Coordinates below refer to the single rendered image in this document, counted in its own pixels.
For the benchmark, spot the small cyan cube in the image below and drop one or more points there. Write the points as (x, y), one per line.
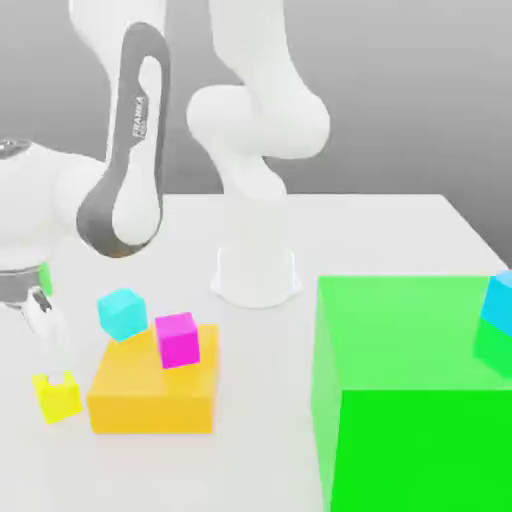
(500, 304)
(121, 316)

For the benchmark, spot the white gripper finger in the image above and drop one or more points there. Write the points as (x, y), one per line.
(56, 378)

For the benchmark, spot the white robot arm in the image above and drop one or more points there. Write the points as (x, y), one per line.
(256, 120)

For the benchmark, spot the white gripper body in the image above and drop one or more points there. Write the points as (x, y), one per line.
(50, 340)

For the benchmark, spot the large orange box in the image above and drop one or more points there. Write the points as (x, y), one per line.
(152, 400)

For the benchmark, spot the small yellow cube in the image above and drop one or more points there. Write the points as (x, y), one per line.
(58, 402)

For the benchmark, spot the large green box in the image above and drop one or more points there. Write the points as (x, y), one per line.
(416, 444)

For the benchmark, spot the small magenta cube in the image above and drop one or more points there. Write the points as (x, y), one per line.
(178, 342)

